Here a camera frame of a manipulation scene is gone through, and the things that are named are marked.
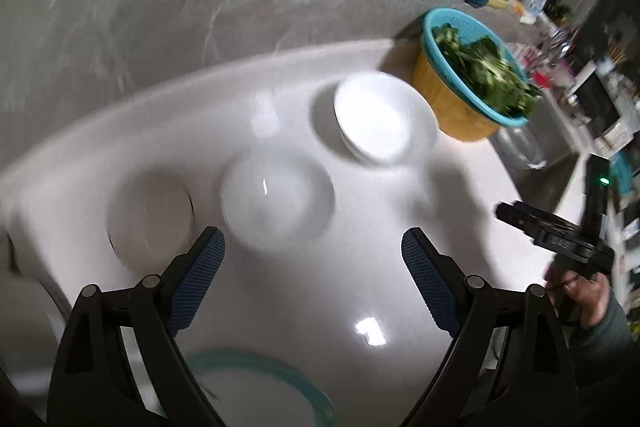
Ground right hand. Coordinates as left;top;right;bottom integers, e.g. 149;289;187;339
544;261;611;329

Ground sink faucet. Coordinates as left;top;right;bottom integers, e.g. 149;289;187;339
539;28;575;64

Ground yellow basin teal colander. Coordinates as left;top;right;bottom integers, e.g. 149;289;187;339
411;8;540;142

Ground green leafy vegetables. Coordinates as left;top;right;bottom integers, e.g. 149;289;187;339
432;24;540;118

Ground teal floral plate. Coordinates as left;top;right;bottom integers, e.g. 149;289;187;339
186;350;338;426

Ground small bowl red flowers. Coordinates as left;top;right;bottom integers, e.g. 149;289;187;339
106;170;194;277

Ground white bowl dark rim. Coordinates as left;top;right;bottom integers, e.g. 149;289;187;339
333;70;438;167

